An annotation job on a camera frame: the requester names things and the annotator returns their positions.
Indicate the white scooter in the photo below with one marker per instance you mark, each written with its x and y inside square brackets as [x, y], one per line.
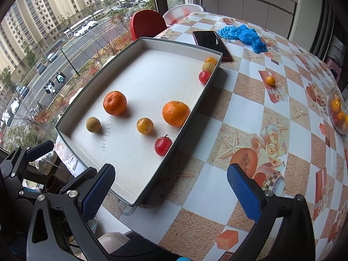
[50, 88]

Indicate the row of apartment buildings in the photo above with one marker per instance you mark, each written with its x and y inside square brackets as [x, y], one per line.
[35, 19]

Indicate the white tray with dark rim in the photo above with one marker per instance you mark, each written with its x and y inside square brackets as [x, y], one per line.
[152, 87]

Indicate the row of parked cars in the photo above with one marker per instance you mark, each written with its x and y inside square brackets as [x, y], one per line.
[11, 108]

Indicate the white cabinet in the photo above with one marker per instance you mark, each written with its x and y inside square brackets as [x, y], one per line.
[244, 5]

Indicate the large orange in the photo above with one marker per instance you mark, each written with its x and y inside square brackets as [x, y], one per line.
[339, 117]
[335, 104]
[346, 121]

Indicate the yellow-orange kumquat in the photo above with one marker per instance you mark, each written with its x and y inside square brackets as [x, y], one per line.
[270, 80]
[145, 125]
[210, 60]

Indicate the pink plastic stool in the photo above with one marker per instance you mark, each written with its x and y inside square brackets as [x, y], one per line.
[334, 65]

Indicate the blue cloth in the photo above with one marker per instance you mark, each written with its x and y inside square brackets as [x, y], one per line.
[242, 35]

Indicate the printed checkered tablecloth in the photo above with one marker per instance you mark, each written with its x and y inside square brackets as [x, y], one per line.
[244, 108]

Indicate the teal scooter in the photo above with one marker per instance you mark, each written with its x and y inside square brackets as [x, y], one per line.
[60, 77]

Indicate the white plastic basin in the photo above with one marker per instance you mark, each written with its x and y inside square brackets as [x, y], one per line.
[182, 12]

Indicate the beige chair cushion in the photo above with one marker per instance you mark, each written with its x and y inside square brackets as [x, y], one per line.
[114, 239]

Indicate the clear glass bowl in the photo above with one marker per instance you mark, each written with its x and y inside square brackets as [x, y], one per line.
[338, 126]

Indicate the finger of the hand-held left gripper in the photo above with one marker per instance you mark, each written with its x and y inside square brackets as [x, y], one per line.
[40, 149]
[78, 179]

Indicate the red plastic chair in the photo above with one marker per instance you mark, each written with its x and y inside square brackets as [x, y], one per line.
[146, 23]

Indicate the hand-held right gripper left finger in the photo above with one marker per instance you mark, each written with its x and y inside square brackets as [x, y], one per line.
[98, 193]

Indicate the white shopping bag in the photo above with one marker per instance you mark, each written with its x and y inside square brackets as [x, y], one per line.
[338, 49]

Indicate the black smartphone in red case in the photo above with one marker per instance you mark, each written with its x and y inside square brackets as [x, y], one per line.
[212, 43]

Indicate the orange mandarin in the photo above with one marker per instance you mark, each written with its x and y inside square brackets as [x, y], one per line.
[176, 113]
[114, 102]

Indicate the brown round fruit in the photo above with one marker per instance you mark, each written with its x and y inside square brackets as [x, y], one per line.
[92, 124]

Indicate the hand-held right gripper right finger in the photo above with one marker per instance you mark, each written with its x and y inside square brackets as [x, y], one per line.
[243, 193]

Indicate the red cherry tomato with stem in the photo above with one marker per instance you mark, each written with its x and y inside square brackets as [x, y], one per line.
[162, 146]

